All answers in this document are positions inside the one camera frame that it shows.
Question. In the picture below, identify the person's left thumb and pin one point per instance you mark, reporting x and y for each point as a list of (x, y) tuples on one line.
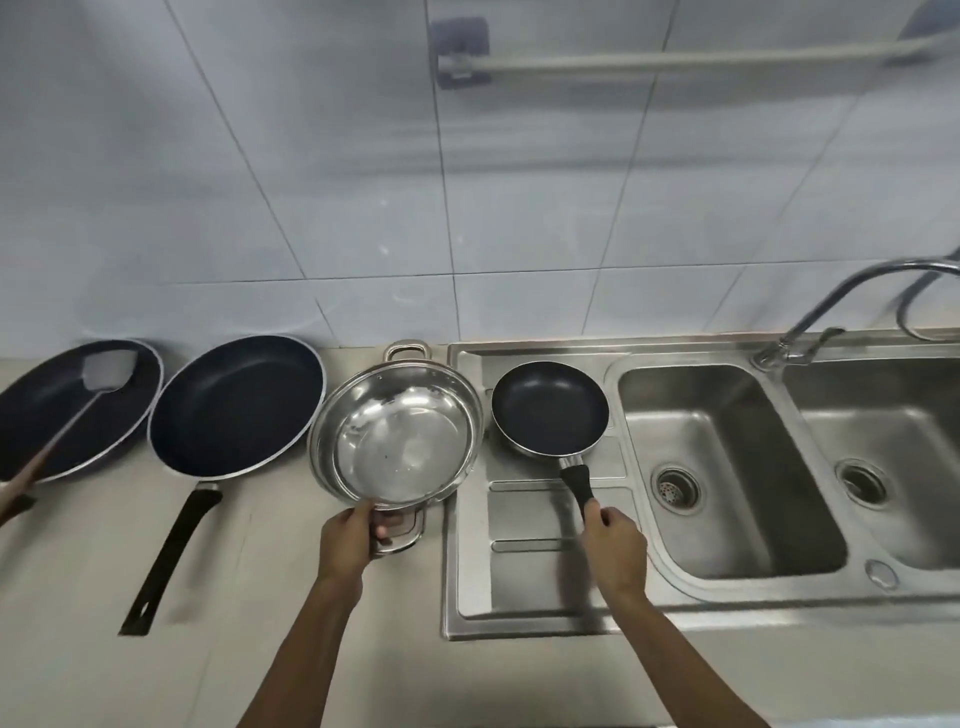
[(360, 510)]

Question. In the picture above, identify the person's right forearm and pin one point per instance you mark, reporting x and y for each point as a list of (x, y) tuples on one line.
[(682, 660)]

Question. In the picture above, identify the stainless steel double sink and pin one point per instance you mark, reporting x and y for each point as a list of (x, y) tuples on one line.
[(720, 480)]

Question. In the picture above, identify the person's left forearm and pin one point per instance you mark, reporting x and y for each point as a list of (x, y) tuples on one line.
[(296, 658)]

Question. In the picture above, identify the round sink drain strainer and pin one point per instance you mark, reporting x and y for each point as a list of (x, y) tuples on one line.
[(676, 487)]

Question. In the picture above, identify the person's right thumb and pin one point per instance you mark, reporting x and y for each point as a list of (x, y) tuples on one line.
[(589, 517)]

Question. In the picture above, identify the person's left hand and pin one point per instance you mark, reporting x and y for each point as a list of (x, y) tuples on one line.
[(343, 544)]

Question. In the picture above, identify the chrome sink faucet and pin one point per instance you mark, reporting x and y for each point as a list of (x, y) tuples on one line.
[(840, 307)]

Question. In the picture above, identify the large black frying pan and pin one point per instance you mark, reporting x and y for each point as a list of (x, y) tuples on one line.
[(67, 412)]

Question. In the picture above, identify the small black frying pan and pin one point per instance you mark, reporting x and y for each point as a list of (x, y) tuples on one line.
[(550, 411)]

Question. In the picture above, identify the person's right hand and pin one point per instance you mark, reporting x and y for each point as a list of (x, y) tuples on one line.
[(616, 544)]

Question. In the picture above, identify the grey wall towel bar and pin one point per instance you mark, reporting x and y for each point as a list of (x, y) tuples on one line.
[(675, 52)]

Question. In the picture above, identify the medium black frying pan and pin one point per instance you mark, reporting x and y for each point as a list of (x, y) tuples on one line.
[(236, 405)]

